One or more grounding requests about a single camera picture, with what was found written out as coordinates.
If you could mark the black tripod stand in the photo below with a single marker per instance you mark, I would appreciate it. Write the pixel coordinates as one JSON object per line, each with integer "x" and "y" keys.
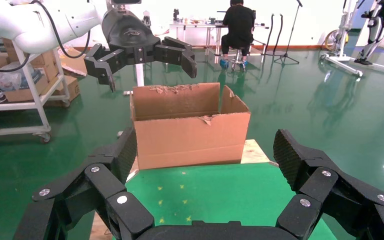
{"x": 289, "y": 39}

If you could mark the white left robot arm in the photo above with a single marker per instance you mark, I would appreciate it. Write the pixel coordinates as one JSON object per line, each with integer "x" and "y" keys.
{"x": 23, "y": 23}

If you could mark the green table cloth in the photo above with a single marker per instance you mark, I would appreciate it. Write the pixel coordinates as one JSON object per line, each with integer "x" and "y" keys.
{"x": 218, "y": 188}

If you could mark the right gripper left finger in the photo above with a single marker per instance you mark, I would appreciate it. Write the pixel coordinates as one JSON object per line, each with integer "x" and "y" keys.
{"x": 89, "y": 195}

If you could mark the white rig frame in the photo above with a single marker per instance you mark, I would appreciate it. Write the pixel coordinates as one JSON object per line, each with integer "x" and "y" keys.
{"x": 344, "y": 63}

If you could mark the yellow wheel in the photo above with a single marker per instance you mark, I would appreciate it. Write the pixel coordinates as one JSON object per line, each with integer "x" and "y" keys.
{"x": 331, "y": 39}

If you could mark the large open cardboard carton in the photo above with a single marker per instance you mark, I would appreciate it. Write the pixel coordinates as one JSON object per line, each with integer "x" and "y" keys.
{"x": 192, "y": 142}

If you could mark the seated person in black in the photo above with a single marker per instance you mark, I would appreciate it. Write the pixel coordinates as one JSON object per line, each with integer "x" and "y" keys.
{"x": 240, "y": 23}

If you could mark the printed brown cardboard box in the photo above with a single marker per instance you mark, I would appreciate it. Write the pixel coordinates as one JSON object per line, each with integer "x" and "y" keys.
{"x": 67, "y": 89}

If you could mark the white upright post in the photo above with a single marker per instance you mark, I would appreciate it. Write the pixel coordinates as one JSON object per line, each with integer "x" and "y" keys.
{"x": 140, "y": 74}

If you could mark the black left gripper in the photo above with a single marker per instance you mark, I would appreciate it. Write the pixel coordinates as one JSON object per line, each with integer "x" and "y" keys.
{"x": 129, "y": 33}

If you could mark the white work table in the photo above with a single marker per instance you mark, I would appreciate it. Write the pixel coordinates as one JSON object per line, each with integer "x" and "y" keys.
{"x": 195, "y": 24}

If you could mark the chrome swivel stool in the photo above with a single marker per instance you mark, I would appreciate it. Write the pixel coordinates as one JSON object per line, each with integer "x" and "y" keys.
{"x": 237, "y": 58}

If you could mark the white black humanoid robot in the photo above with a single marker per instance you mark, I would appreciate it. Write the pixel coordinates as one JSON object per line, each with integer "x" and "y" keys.
{"x": 377, "y": 26}

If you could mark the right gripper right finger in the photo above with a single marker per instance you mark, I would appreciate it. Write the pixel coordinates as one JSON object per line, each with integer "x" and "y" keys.
{"x": 344, "y": 198}

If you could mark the white metal shelf cart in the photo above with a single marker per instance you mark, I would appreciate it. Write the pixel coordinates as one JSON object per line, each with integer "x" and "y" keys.
{"x": 29, "y": 104}

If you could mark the torn flat cardboard sheet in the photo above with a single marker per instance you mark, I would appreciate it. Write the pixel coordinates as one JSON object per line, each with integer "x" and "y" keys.
{"x": 74, "y": 63}

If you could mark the black upright stand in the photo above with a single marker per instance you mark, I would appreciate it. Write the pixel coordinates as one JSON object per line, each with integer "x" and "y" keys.
{"x": 270, "y": 30}
{"x": 281, "y": 30}

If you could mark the clear plastic bag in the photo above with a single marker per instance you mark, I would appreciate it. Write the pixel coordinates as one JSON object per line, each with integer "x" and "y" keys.
{"x": 10, "y": 79}

